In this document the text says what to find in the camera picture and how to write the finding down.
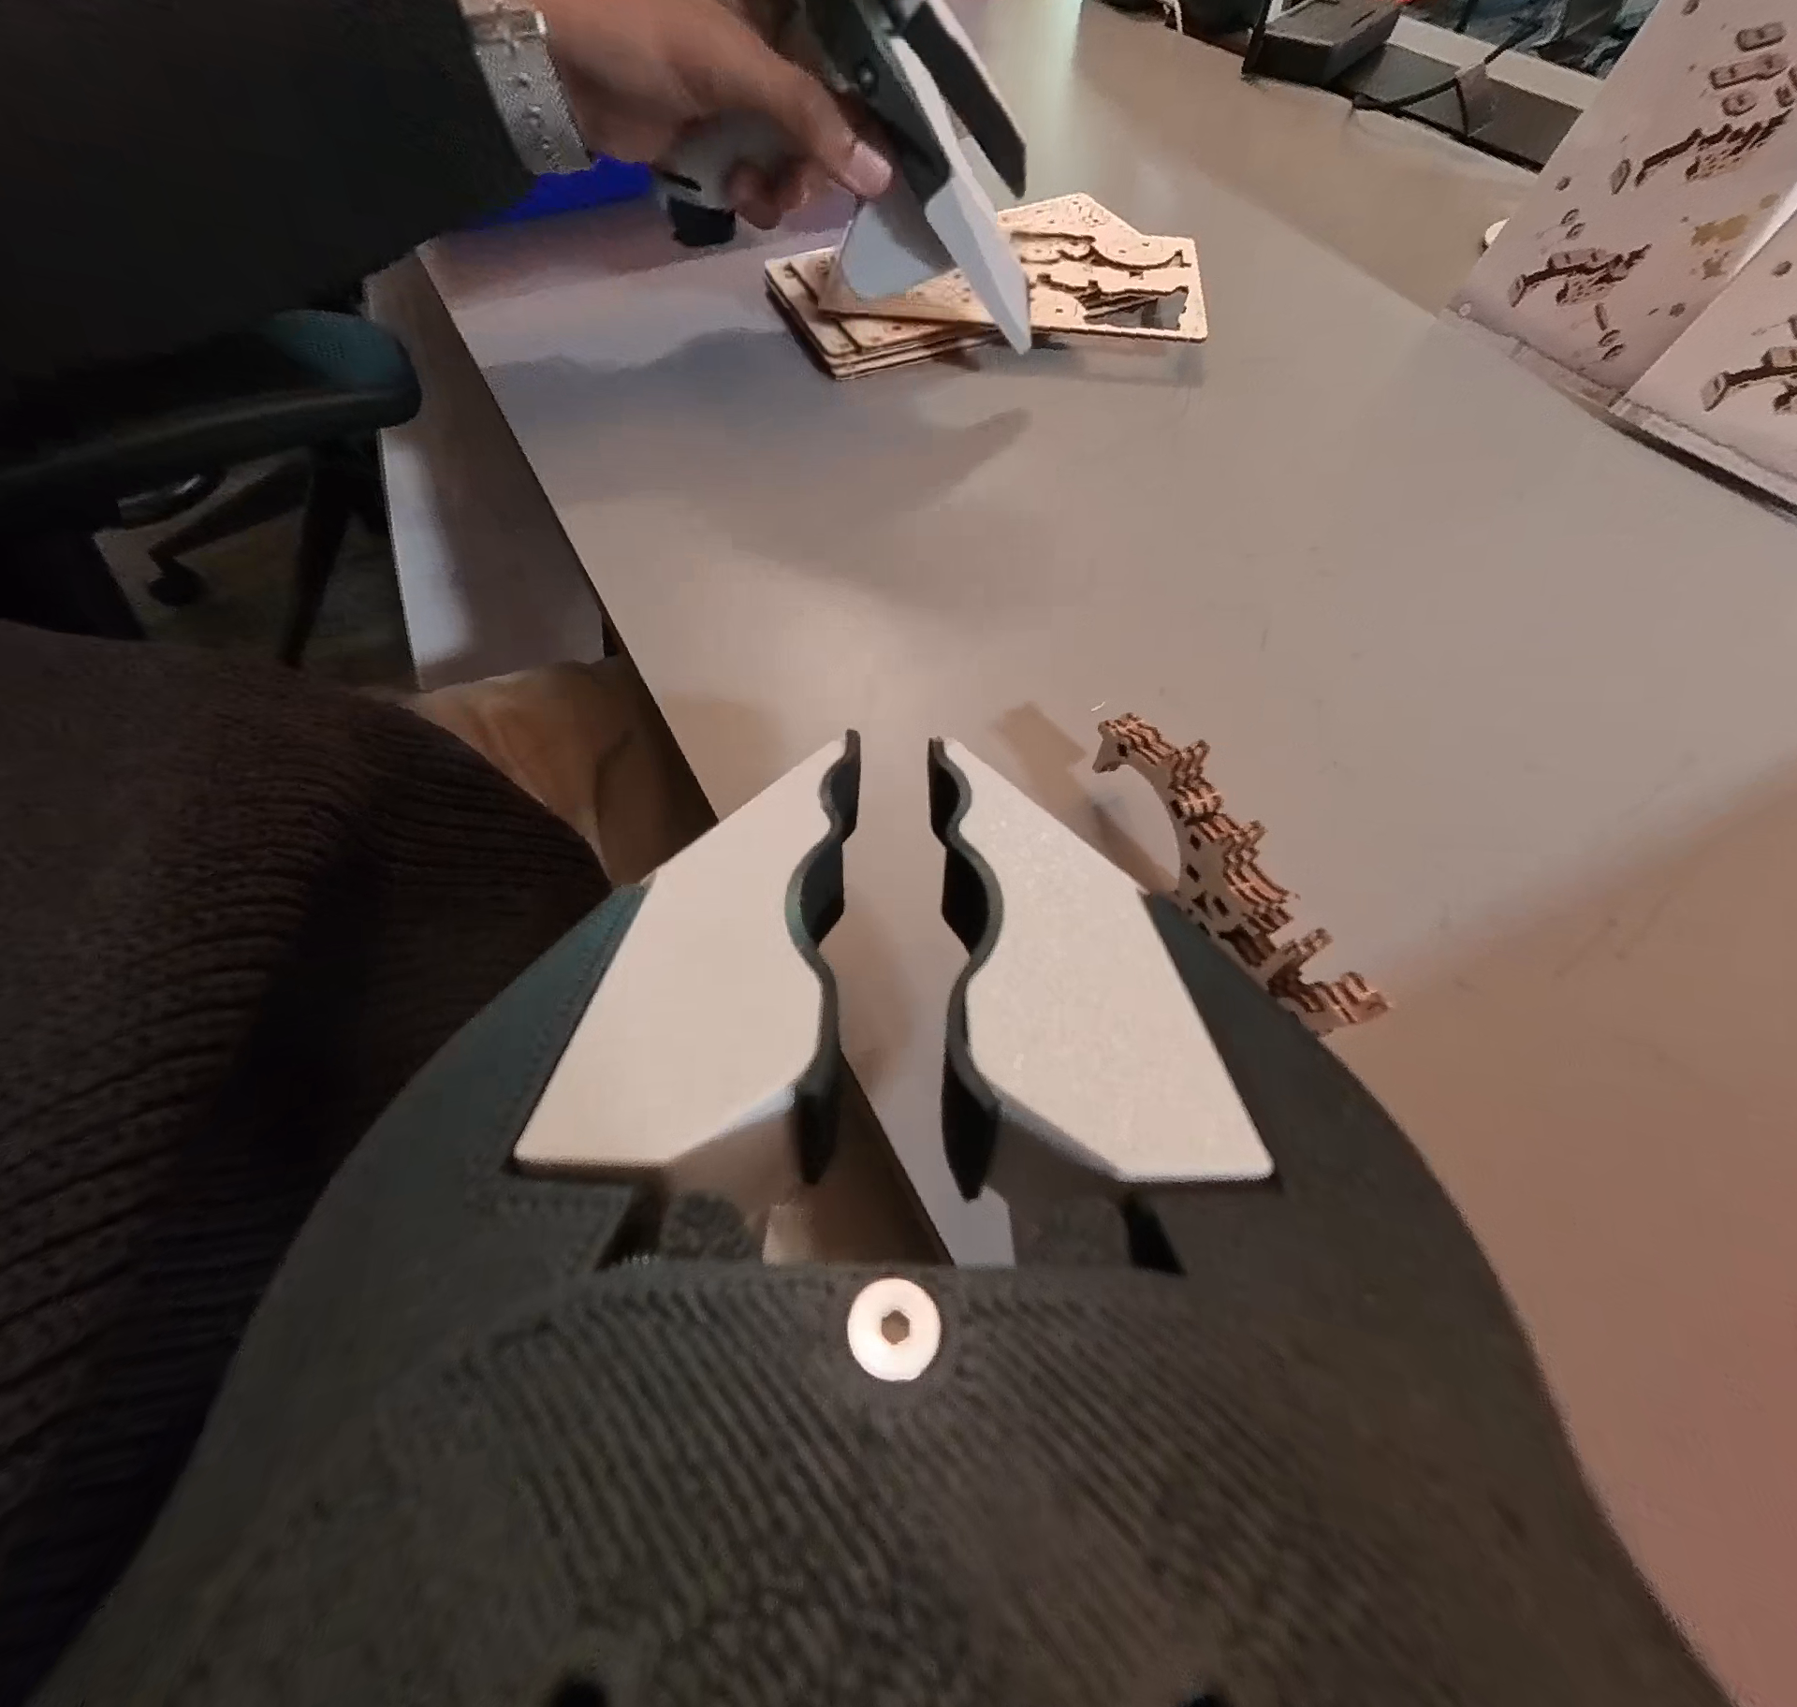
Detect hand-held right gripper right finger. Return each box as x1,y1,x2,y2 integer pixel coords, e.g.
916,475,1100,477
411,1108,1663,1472
926,736,1277,1271

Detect black office chair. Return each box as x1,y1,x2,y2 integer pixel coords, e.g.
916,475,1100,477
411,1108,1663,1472
0,310,423,671

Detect wooden dinosaur model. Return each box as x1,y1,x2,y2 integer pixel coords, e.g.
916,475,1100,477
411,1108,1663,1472
1094,715,1392,1035

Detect silver wrist watch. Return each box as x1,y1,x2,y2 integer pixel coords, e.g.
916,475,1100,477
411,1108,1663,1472
449,0,597,178

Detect white puzzle parts paper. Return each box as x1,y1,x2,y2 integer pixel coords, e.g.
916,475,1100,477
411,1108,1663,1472
1446,0,1797,396
1615,210,1797,516

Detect person's left hand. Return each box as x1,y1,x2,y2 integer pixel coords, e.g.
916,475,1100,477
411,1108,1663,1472
540,0,901,235

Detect person's left forearm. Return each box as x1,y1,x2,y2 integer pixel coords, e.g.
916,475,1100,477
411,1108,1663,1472
0,0,541,403

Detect person's black knit sweater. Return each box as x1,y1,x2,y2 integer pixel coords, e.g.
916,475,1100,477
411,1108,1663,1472
0,617,620,1707

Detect person's beige pants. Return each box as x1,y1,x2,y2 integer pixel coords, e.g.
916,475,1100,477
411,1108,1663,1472
399,655,719,881

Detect stack of wooden puzzle sheets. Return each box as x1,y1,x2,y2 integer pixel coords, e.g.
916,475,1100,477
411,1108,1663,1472
765,191,1211,381

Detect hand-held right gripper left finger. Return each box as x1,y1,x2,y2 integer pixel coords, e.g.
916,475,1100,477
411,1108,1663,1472
511,731,864,1264

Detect grey desk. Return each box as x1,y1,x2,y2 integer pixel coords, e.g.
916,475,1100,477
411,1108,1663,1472
366,0,1797,1707

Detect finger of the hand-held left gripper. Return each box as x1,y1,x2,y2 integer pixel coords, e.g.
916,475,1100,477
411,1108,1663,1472
833,177,1040,359
877,0,1034,193

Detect black power adapter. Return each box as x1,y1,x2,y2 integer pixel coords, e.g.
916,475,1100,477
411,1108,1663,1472
1241,0,1407,87

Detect blue plastic bin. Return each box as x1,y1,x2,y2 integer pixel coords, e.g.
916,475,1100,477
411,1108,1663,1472
302,0,761,233

